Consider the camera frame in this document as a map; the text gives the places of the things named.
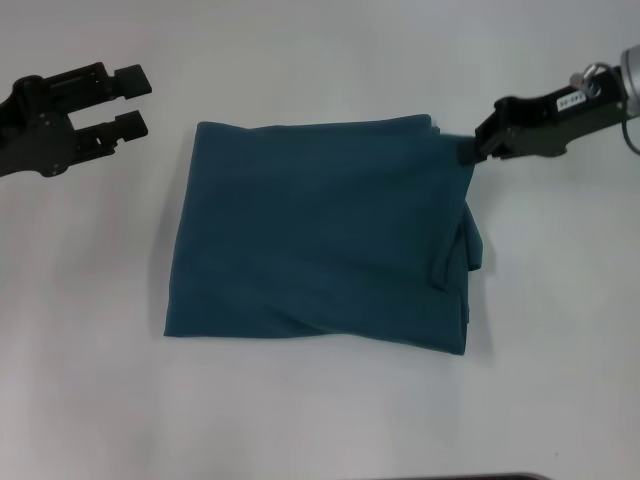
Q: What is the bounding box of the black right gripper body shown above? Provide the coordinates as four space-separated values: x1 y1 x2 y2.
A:
492 69 629 159

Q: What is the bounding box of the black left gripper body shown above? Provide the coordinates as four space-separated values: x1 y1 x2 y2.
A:
0 73 84 180

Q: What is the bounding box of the teal blue printed t-shirt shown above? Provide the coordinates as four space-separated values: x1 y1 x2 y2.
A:
163 113 485 358

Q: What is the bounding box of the grey right gripper cable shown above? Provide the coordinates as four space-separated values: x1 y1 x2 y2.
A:
569 61 640 157

